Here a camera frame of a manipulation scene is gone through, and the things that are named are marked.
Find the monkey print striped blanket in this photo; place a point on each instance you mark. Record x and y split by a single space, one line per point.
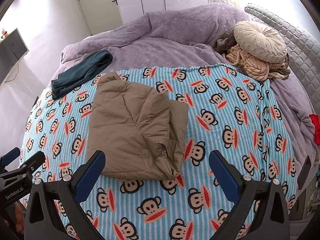
220 120

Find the white door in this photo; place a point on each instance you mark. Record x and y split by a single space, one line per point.
97 5

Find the brown fur cloth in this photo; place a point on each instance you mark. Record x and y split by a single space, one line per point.
222 45

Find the brown puffer jacket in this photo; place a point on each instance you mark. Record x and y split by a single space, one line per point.
135 125

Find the flat screen monitor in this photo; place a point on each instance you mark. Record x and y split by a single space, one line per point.
11 55

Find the dark smartphone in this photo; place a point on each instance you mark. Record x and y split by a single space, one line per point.
305 172

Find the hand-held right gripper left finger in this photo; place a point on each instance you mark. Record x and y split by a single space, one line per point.
90 175

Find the beige chunky knit throw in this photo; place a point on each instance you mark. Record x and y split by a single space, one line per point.
255 65

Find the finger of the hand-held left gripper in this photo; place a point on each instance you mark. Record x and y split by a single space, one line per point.
32 161
11 155

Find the small colourful figurine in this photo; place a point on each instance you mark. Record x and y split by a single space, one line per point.
4 33

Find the round beige pleated cushion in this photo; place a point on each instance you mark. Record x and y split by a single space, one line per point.
260 40

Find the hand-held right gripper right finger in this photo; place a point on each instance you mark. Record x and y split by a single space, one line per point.
222 175

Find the grey tufted headboard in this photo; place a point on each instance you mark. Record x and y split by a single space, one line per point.
297 40

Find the dark blue jeans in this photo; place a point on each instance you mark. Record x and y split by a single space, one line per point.
80 70

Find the purple fleece duvet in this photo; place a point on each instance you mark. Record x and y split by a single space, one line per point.
175 30

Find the person's left hand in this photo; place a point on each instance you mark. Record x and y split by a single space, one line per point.
19 216

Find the red cloth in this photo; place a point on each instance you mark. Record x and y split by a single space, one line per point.
316 127

